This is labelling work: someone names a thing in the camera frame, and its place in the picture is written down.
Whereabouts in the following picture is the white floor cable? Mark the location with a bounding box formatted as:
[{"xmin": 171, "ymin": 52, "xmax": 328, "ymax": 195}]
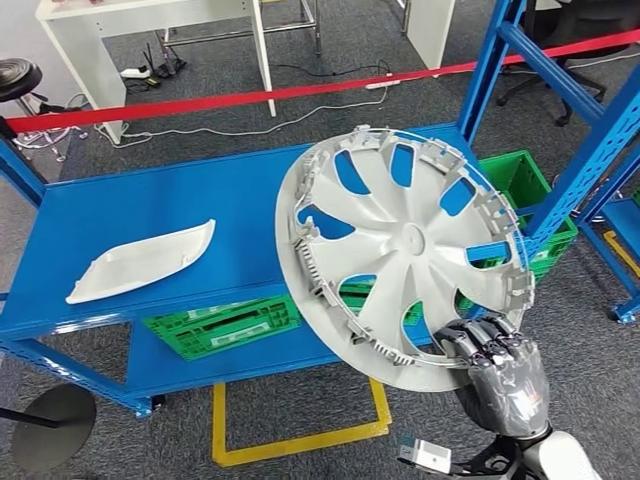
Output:
[{"xmin": 94, "ymin": 86, "xmax": 390, "ymax": 142}]

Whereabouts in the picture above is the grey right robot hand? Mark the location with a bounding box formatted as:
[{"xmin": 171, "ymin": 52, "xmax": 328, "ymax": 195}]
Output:
[{"xmin": 433, "ymin": 314, "xmax": 551, "ymax": 442}]

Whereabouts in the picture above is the black router with antennas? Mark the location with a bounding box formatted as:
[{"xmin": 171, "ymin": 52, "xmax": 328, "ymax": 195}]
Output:
[{"xmin": 142, "ymin": 42, "xmax": 189, "ymax": 87}]

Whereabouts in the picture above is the blue metal shelf rack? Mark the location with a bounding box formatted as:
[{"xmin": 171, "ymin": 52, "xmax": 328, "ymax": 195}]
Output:
[
  {"xmin": 0, "ymin": 0, "xmax": 640, "ymax": 420},
  {"xmin": 574, "ymin": 195, "xmax": 640, "ymax": 326}
]

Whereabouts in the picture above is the red barrier belt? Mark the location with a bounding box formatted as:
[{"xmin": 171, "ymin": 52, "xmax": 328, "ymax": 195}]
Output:
[{"xmin": 7, "ymin": 27, "xmax": 640, "ymax": 136}]

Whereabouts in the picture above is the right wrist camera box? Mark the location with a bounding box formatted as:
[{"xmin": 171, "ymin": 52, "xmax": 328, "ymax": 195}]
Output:
[{"xmin": 398, "ymin": 435, "xmax": 453, "ymax": 476}]

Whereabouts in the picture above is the black floor cable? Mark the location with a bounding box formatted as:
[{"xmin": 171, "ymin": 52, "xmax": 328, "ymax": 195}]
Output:
[{"xmin": 272, "ymin": 60, "xmax": 392, "ymax": 81}]

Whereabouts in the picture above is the black stanchion base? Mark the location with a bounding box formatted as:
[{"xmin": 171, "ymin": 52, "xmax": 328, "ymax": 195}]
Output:
[{"xmin": 0, "ymin": 385, "xmax": 97, "ymax": 475}]

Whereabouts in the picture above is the black office chair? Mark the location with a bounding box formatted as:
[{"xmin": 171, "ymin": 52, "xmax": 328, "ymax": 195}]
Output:
[{"xmin": 494, "ymin": 0, "xmax": 640, "ymax": 128}]

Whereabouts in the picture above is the steel tube frame table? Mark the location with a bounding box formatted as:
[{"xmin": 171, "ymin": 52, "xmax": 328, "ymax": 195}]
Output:
[{"xmin": 159, "ymin": 0, "xmax": 322, "ymax": 58}]

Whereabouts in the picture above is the white desk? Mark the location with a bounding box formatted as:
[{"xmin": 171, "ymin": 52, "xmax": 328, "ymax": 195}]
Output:
[
  {"xmin": 405, "ymin": 0, "xmax": 457, "ymax": 71},
  {"xmin": 35, "ymin": 0, "xmax": 277, "ymax": 146}
]

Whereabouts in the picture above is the white plastic trim part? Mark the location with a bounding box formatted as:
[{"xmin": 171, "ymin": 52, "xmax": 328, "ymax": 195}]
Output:
[{"xmin": 65, "ymin": 219, "xmax": 217, "ymax": 306}]

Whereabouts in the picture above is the silver wheel cover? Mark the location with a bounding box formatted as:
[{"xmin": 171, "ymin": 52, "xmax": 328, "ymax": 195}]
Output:
[{"xmin": 275, "ymin": 124, "xmax": 536, "ymax": 393}]

